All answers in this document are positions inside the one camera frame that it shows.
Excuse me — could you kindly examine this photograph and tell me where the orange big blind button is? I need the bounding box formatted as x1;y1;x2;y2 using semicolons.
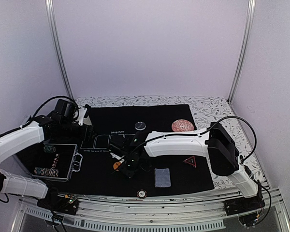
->
113;161;121;171

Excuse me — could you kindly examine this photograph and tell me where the right aluminium frame post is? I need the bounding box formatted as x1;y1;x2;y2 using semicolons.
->
227;0;256;104

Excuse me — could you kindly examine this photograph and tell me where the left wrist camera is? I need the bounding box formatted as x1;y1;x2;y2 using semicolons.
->
77;104;91;126

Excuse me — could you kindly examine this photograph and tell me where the left aluminium frame post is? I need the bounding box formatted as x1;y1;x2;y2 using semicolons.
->
45;0;74;99

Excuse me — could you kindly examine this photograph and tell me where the aluminium poker chip case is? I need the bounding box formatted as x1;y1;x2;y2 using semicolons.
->
25;144;83;182

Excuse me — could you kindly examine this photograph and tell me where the cream ceramic mug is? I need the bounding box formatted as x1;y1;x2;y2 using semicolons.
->
83;116;92;125

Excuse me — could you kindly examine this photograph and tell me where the triangular all in button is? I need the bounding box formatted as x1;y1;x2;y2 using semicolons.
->
183;156;197;168

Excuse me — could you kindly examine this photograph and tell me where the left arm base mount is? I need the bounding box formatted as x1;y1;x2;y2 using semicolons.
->
37;191;79;216

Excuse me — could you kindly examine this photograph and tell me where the red patterned bowl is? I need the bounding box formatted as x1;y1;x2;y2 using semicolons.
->
171;119;194;132

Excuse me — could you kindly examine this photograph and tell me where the black poker felt mat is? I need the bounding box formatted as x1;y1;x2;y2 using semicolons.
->
47;104;214;197

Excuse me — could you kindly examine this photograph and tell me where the poker chip row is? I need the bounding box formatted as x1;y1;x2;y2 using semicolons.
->
43;145;56;153
34;167;59;177

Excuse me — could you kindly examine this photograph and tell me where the stray red poker chip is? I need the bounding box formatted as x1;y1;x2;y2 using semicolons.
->
137;189;147;199

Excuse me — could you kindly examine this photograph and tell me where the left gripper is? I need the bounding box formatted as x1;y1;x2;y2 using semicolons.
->
61;120;99;142

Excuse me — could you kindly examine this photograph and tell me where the aluminium frame post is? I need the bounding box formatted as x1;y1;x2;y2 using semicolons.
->
45;0;74;99
227;0;256;104

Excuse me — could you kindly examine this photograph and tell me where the blue playing card deck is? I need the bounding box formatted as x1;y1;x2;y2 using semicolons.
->
154;168;171;188

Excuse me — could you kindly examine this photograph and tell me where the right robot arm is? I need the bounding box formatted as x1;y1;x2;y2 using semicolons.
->
107;122;260;211

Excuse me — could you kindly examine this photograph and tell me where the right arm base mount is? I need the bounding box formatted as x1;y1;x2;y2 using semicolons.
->
223;191;265;228

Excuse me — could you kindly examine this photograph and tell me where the upper poker chip row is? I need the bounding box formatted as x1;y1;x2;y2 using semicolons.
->
43;145;56;153

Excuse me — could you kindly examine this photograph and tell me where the black round dealer button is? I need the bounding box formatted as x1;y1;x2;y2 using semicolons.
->
134;121;146;131

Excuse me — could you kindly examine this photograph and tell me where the floral patterned tablecloth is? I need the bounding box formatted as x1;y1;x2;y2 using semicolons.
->
74;95;262;190

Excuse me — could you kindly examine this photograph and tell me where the lower poker chip row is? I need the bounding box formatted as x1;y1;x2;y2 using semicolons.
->
34;167;59;177

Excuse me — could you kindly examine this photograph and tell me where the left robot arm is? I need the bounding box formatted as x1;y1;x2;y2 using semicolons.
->
0;96;95;210

